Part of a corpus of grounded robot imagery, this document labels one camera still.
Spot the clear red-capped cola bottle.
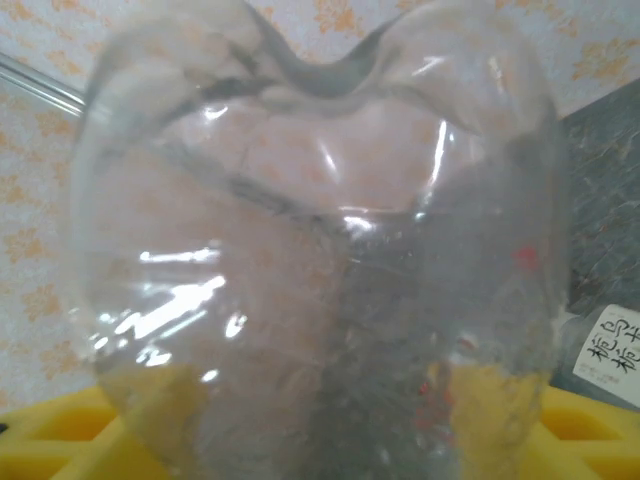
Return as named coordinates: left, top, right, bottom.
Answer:
left=67, top=0, right=574, bottom=480

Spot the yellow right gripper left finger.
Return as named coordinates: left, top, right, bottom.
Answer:
left=0, top=387, right=166, bottom=480

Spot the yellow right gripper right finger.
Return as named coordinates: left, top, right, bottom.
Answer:
left=519, top=384, right=640, bottom=480

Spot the clear bottle with white label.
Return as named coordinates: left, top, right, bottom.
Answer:
left=557, top=299, right=640, bottom=419

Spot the aluminium frame post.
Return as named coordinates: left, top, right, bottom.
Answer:
left=0, top=49, right=87, bottom=119

